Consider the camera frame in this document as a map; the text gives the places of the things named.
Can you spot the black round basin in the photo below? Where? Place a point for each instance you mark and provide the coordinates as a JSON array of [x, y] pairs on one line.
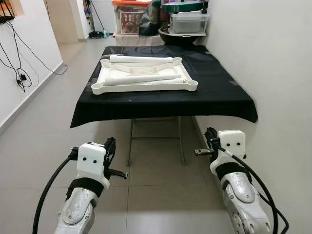
[[178, 39]]

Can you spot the dark green pot lid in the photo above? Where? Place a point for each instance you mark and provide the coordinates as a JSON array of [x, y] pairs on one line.
[[183, 7]]

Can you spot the black tablecloth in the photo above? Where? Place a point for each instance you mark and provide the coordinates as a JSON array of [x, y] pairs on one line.
[[161, 105]]

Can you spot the white plastic children table top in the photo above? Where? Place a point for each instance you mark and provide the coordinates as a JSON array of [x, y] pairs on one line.
[[146, 88]]

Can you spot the clear storage box orange lid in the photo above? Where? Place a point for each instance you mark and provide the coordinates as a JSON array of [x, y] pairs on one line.
[[129, 22]]

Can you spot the beige low bench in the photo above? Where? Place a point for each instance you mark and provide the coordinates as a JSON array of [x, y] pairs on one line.
[[136, 40]]

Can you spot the black router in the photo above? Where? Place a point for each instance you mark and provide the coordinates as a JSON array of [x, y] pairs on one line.
[[6, 19]]

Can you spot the black power adapter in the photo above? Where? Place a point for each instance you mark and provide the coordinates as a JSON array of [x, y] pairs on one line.
[[22, 78]]

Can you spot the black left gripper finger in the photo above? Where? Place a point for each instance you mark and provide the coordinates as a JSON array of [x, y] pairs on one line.
[[110, 145]]

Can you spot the dark shiny plastic bag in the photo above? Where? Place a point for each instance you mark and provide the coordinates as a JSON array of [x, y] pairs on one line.
[[148, 24]]

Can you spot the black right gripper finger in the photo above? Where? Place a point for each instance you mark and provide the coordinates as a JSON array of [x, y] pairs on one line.
[[211, 134]]

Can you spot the white cabinet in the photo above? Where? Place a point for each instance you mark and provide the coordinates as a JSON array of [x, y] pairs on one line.
[[109, 14]]

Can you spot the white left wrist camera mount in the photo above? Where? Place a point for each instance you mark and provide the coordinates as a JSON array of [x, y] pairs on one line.
[[90, 158]]

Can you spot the black pole mop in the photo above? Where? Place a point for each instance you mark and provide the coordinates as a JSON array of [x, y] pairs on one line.
[[100, 35]]

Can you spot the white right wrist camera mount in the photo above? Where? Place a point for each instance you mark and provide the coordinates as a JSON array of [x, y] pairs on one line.
[[231, 141]]

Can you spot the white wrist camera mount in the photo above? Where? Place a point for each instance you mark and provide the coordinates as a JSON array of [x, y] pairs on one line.
[[231, 141], [90, 158]]

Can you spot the clear lidded plastic container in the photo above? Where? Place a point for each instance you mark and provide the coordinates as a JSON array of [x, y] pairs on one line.
[[187, 23]]

